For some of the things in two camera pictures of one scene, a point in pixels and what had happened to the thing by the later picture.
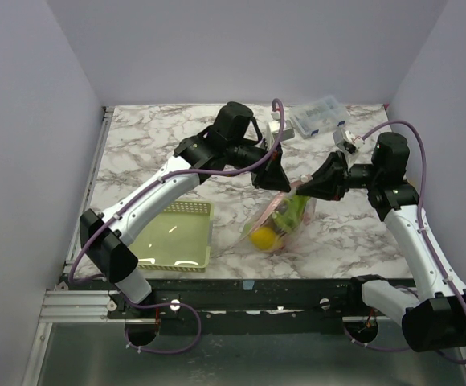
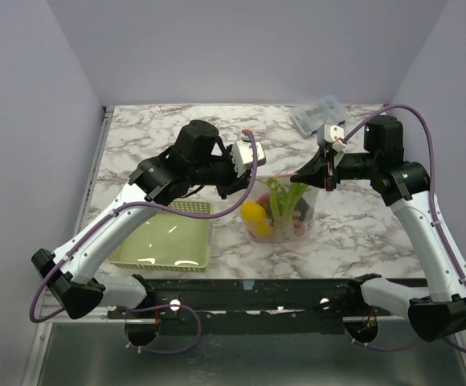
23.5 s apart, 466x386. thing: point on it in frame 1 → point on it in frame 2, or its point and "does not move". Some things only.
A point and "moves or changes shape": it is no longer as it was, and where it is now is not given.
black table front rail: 222,306 does not move
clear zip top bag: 282,223 moves or changes shape
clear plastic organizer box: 319,116 does not move
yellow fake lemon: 263,238 → 255,214
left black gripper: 271,175 → 235,182
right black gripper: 338,175 → 330,173
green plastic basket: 178,239 does not move
